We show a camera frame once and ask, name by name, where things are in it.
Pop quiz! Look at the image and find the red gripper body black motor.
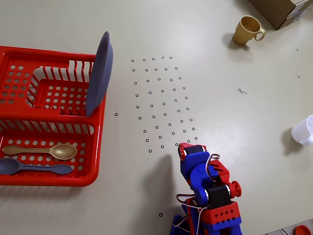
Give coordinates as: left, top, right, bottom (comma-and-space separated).
178, 142, 207, 162

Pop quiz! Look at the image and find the blue-grey plastic plate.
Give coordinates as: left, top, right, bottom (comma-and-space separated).
85, 31, 114, 118

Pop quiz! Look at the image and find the white plastic cup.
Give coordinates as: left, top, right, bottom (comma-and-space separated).
291, 114, 313, 147

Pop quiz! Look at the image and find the beige plastic spoon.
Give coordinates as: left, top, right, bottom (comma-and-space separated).
1, 143, 78, 161

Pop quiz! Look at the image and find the red round knob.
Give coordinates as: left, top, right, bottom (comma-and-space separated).
293, 225, 313, 235

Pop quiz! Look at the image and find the red plastic dish rack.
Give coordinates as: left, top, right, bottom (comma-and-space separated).
0, 45, 108, 188

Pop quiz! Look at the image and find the brown cardboard box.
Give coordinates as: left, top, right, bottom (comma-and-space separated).
248, 0, 313, 30

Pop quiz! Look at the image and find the blue-grey plastic spoon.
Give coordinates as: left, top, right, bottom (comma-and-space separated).
0, 158, 74, 175

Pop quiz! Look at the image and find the red white servo cable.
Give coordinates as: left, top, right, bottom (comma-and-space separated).
176, 194, 211, 233
206, 153, 221, 177

